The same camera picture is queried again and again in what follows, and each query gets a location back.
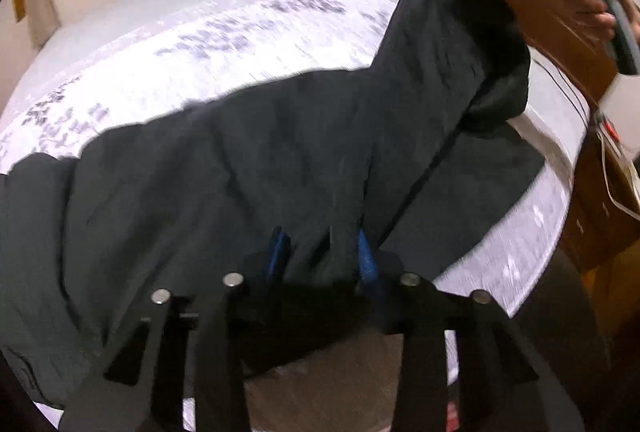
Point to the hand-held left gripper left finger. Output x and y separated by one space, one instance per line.
279 257

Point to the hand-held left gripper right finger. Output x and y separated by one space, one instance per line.
367 264

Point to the black pants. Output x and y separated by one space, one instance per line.
250 152

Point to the person's right hand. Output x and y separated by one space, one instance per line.
597 10

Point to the white device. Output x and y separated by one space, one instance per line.
622 97

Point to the wooden nightstand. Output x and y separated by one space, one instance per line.
600 212

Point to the person's leg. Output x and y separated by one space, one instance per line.
560 322

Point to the white floral blanket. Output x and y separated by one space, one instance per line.
200 52

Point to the beige curtain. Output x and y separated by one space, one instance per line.
42 2

